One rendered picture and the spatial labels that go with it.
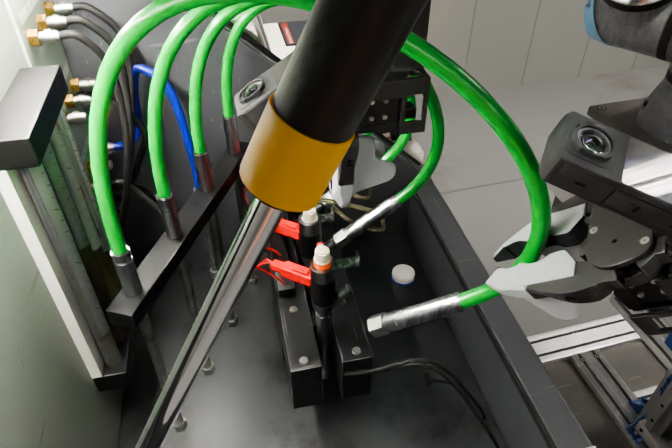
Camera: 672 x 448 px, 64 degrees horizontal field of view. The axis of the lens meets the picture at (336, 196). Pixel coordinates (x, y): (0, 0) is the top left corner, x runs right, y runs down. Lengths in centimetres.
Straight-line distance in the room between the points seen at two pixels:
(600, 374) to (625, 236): 132
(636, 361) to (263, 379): 123
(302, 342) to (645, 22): 73
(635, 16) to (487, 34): 231
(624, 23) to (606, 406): 101
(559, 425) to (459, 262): 26
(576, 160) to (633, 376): 145
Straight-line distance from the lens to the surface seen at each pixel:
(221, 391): 83
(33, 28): 70
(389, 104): 47
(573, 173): 35
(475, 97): 37
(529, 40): 346
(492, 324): 76
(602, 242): 41
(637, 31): 103
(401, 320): 52
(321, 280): 60
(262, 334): 88
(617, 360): 179
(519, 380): 72
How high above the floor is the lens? 153
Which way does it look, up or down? 38 degrees down
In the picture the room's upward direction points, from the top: straight up
